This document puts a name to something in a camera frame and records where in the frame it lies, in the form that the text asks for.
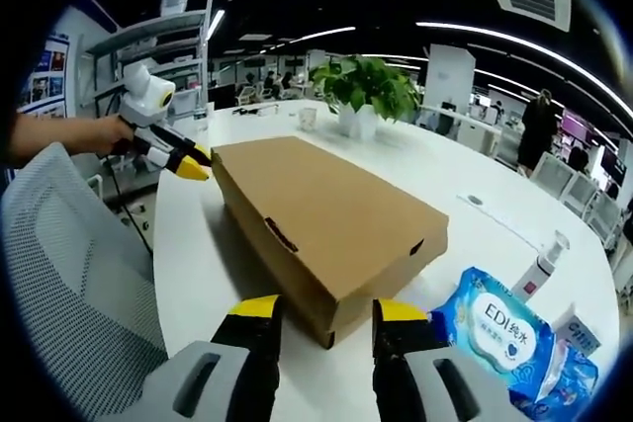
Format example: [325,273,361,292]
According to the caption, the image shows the table power socket strip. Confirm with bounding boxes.
[457,192,540,250]

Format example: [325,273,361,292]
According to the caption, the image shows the small white box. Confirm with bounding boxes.
[551,310,602,359]

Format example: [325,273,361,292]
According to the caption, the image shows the white spray bottle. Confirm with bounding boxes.
[508,229,571,303]

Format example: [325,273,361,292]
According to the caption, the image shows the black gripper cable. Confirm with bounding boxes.
[106,157,154,258]

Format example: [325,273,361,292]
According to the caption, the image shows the grey mesh office chair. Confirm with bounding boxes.
[0,142,169,422]

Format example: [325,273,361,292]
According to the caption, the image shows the row of white office chairs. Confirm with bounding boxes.
[531,150,627,245]

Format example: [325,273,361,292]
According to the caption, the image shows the grey metal shelf rack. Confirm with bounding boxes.
[83,0,215,115]

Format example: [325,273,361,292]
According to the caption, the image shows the pink display screen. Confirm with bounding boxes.
[561,110,602,146]

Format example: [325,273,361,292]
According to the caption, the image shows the brown cardboard shoe box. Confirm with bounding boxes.
[210,134,450,350]

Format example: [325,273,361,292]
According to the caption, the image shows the blue wall poster board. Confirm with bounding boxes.
[18,35,71,117]

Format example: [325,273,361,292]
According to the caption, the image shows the black monitor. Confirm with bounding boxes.
[597,142,629,186]

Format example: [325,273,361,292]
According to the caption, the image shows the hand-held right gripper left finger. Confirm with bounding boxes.
[116,294,284,422]

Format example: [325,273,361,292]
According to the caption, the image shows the black cable on table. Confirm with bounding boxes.
[231,103,279,118]

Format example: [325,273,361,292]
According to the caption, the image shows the blue floral tissue pack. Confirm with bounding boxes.
[508,342,599,422]

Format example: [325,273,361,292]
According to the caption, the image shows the blue soft wet wipes pack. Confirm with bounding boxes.
[427,266,568,406]

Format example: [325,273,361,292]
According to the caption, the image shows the potted green plant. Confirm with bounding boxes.
[309,54,422,139]

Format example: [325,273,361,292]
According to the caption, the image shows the person's left hand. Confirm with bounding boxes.
[92,113,137,159]

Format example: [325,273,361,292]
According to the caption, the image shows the white office desk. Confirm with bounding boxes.
[419,105,500,156]

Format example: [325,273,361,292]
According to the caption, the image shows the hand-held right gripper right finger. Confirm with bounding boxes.
[371,296,515,422]

